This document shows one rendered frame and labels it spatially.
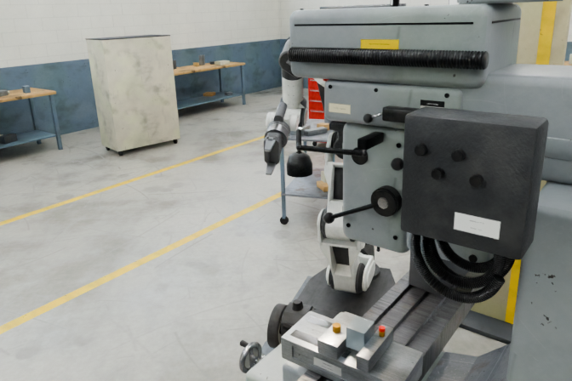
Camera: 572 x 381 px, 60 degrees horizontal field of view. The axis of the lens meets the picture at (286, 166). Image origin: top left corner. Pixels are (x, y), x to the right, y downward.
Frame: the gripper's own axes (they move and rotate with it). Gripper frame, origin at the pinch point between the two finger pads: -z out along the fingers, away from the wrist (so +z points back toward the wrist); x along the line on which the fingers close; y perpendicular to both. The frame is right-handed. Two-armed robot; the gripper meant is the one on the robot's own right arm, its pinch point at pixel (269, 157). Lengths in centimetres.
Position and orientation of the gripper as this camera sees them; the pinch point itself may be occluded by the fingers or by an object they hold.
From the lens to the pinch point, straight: 173.9
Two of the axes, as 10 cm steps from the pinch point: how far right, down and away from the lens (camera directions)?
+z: 1.8, -6.2, 7.6
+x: -0.1, -7.8, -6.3
